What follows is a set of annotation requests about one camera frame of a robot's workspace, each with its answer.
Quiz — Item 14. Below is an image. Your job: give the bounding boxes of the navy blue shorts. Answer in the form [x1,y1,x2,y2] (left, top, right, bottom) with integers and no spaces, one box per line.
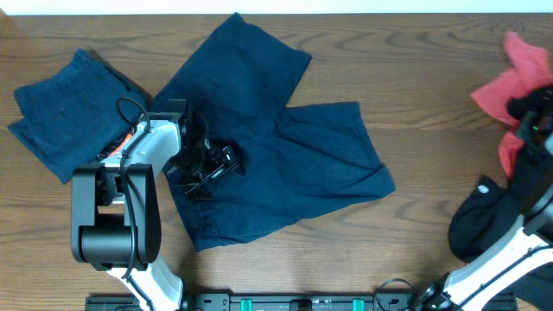
[151,14,395,251]

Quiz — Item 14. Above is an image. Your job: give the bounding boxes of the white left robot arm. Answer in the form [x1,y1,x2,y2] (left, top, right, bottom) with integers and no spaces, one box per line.
[71,104,245,310]

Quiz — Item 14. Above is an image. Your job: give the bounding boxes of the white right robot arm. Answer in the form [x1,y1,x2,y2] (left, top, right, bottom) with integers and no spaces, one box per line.
[409,86,552,310]

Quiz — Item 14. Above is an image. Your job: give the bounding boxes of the folded navy shorts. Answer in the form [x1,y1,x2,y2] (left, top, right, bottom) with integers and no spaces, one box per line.
[8,49,147,184]

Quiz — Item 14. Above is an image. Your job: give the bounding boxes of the black garment with logo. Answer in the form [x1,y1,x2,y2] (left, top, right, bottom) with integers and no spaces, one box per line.
[448,149,552,310]

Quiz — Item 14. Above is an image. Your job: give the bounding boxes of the red garment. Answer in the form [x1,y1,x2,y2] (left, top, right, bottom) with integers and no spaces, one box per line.
[470,32,552,177]

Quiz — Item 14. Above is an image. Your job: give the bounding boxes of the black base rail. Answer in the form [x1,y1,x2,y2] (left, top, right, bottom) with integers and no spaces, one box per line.
[84,293,518,311]

